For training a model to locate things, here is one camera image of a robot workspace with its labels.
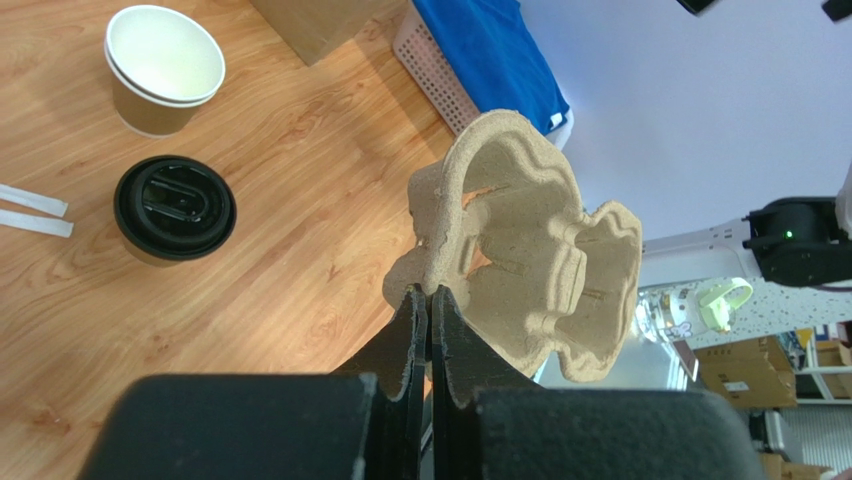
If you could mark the brown paper bag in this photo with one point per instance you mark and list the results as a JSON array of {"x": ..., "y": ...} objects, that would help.
[{"x": 315, "y": 28}]

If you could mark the black coffee cup lid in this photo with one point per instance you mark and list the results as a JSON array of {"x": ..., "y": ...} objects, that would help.
[{"x": 172, "y": 209}]

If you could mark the cardboard boxes background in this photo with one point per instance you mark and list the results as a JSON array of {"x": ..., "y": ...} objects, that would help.
[{"x": 793, "y": 391}]

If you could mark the white plastic basket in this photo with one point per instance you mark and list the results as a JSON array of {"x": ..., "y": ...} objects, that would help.
[{"x": 418, "y": 52}]

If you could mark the white wrapped straw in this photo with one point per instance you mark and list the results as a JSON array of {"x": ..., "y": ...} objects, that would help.
[
  {"x": 41, "y": 203},
  {"x": 44, "y": 225}
]

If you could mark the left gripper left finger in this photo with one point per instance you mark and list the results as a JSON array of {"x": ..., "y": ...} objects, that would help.
[{"x": 361, "y": 421}]

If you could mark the clear water bottle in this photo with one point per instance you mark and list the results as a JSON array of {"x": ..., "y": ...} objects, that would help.
[{"x": 681, "y": 313}]

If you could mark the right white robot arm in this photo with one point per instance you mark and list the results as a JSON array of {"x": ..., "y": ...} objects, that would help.
[{"x": 793, "y": 241}]

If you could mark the blue cloth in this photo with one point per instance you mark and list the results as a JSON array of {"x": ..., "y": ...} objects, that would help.
[{"x": 497, "y": 61}]

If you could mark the far kraft paper cup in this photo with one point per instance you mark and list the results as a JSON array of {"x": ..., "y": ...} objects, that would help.
[{"x": 164, "y": 67}]

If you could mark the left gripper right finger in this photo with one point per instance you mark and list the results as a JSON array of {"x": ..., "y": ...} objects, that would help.
[{"x": 492, "y": 422}]

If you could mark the cardboard cup carrier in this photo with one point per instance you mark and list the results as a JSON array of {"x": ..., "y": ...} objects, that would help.
[{"x": 500, "y": 221}]

